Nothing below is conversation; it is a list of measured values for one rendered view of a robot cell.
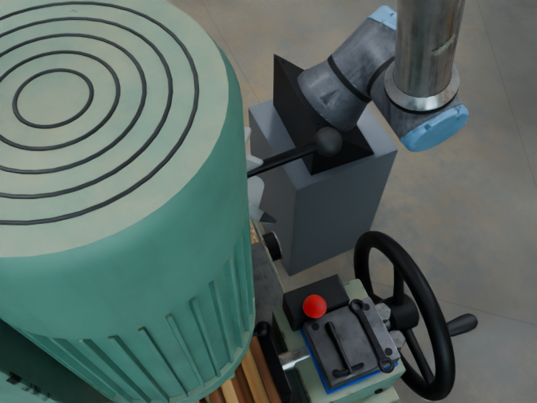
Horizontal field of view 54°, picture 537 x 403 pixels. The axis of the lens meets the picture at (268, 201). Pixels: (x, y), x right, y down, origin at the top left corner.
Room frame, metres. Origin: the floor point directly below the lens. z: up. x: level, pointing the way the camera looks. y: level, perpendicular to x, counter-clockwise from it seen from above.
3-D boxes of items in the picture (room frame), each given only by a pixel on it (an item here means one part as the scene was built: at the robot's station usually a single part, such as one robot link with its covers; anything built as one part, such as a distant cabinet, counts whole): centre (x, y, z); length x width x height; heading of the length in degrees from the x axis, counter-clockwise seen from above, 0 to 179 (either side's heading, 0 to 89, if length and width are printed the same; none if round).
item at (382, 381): (0.20, -0.09, 0.91); 0.15 x 0.14 x 0.09; 21
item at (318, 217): (0.90, -0.14, 0.27); 0.30 x 0.30 x 0.55; 25
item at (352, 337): (0.21, -0.09, 0.99); 0.13 x 0.11 x 0.06; 21
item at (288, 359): (0.18, -0.03, 0.95); 0.09 x 0.07 x 0.09; 21
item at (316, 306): (0.23, -0.06, 1.02); 0.03 x 0.03 x 0.01
